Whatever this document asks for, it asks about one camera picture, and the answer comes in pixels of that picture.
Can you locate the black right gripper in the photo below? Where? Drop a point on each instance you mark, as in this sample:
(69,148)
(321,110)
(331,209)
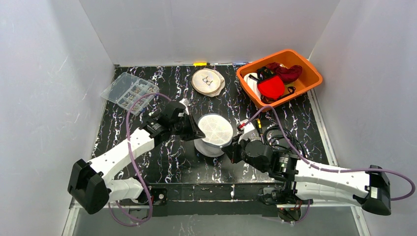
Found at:
(235,148)

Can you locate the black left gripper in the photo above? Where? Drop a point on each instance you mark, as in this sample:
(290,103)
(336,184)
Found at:
(188,127)

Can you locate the bright red bra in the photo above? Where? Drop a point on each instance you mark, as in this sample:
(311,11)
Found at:
(271,88)

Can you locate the dark red bra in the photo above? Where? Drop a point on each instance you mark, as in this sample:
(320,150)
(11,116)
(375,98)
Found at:
(286,74)

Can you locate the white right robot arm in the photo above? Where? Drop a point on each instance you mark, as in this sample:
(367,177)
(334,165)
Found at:
(368,189)

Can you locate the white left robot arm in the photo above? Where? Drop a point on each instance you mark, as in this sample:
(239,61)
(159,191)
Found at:
(92,183)

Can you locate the yellow tape piece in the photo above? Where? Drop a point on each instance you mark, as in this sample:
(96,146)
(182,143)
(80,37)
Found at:
(200,64)

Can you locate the clear plastic screw box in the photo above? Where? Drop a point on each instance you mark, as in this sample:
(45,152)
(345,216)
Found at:
(130,92)

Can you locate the orange plastic bin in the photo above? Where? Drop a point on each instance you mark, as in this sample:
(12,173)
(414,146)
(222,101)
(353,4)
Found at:
(309,78)

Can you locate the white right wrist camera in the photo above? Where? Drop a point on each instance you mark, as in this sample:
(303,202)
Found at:
(246,130)

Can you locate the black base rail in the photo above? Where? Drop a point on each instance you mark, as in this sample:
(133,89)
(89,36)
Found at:
(265,199)

